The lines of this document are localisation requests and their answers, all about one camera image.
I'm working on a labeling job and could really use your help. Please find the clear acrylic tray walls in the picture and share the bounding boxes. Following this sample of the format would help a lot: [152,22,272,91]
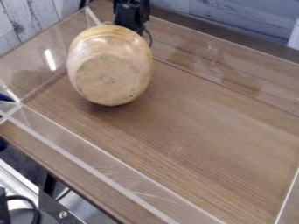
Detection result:
[0,1,299,224]

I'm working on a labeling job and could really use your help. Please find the brown wooden bowl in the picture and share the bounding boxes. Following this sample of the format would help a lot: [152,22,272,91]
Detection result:
[67,24,154,106]

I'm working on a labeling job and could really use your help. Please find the blue object at left edge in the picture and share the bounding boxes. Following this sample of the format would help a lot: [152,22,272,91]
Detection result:
[0,93,15,102]

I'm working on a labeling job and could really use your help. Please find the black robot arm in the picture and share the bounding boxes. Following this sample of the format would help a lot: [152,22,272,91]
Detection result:
[113,0,151,35]

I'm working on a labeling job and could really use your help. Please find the black metal table bracket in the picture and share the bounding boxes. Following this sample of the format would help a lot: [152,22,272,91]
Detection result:
[37,174,87,224]

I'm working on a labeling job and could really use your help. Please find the black cable loop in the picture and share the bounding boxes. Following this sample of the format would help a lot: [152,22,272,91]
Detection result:
[5,194,43,224]

